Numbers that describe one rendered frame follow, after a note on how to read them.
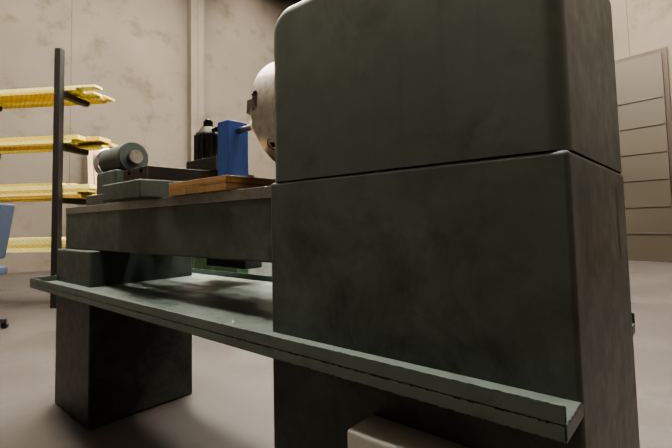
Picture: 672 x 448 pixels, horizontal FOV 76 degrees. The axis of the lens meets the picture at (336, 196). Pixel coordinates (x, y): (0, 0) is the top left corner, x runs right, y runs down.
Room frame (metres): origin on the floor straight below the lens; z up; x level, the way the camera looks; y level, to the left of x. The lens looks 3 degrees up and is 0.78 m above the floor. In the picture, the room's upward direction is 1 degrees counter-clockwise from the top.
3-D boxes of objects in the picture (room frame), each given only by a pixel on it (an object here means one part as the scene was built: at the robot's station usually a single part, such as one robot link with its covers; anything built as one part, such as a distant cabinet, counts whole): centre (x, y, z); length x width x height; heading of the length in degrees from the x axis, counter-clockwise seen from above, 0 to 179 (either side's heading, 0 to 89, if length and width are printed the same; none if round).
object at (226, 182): (1.36, 0.29, 0.89); 0.36 x 0.30 x 0.04; 139
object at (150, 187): (1.64, 0.56, 0.90); 0.53 x 0.30 x 0.06; 139
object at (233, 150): (1.40, 0.34, 1.00); 0.08 x 0.06 x 0.23; 139
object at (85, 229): (1.41, 0.34, 0.77); 2.10 x 0.34 x 0.18; 49
